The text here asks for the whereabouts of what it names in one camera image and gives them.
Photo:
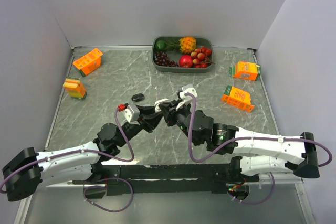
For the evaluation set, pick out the orange pineapple toy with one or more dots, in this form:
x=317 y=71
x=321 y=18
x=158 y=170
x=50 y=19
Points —
x=185 y=45

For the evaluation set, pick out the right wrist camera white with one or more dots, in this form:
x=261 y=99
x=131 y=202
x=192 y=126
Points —
x=184 y=95

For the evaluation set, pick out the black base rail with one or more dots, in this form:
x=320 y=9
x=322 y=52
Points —
x=177 y=178

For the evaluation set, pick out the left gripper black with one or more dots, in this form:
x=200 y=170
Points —
x=149 y=119

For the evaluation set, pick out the orange juice carton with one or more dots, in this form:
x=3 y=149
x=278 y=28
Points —
x=89 y=62

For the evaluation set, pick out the orange green box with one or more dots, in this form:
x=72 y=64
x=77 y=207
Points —
x=245 y=70

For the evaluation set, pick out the black charging case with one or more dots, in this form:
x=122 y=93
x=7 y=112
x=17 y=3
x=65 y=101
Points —
x=138 y=97

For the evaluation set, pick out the green lime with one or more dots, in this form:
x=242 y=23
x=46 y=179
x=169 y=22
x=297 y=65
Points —
x=160 y=45

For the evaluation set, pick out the dark grape bunch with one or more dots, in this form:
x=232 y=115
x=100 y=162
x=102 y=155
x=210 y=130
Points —
x=161 y=59

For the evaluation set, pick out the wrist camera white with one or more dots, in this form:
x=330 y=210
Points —
x=184 y=95
x=130 y=112

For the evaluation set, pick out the orange flat box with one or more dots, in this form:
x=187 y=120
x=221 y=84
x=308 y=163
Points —
x=238 y=98

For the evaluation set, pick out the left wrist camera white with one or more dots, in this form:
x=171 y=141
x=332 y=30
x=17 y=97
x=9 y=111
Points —
x=130 y=112

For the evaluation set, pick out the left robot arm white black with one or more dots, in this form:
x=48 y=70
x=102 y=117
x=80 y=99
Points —
x=30 y=170

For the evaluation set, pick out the red apple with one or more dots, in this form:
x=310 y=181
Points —
x=186 y=61

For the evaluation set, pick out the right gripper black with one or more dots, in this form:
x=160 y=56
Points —
x=169 y=110

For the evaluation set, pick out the red lychee bunch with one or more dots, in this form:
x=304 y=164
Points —
x=202 y=57

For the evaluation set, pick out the orange yellow carton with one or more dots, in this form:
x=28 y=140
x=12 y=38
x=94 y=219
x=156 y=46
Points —
x=74 y=88

